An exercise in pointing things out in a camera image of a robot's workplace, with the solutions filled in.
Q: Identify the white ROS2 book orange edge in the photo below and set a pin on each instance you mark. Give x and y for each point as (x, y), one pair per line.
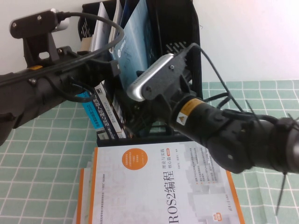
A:
(151, 186)

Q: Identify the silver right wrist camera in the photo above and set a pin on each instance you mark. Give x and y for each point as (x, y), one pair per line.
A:
(149, 77)

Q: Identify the large blue cover book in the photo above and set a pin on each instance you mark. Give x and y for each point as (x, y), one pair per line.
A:
(135, 46)

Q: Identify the black plastic book holder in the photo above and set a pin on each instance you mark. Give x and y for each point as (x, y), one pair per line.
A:
(177, 23)

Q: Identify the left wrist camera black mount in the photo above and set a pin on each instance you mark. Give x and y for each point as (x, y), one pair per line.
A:
(30, 23)

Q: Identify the black spine book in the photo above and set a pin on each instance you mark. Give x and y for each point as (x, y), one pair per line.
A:
(109, 105)

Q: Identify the white paperback under ROS2 book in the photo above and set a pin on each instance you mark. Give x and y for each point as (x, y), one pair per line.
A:
(90, 168)

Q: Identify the thin plain white book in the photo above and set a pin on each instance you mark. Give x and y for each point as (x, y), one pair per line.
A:
(101, 35)

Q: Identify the navy spine book white characters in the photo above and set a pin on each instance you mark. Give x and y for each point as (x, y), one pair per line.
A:
(102, 116)

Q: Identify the white book orange border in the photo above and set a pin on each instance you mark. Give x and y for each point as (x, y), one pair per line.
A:
(81, 198)

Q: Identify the green checked tablecloth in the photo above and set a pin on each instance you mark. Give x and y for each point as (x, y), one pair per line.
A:
(35, 175)

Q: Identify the cyan spine thick book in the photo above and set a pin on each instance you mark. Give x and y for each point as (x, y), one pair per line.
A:
(91, 114)

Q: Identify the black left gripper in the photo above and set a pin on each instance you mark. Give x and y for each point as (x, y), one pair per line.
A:
(70, 74)

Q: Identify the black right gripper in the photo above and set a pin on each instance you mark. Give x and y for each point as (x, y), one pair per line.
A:
(187, 116)

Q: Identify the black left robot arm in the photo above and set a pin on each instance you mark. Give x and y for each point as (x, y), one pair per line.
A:
(14, 116)

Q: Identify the long black zip tie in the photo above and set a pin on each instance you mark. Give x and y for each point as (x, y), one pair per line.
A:
(282, 193)

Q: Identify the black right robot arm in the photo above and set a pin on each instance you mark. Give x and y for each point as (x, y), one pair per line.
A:
(245, 140)

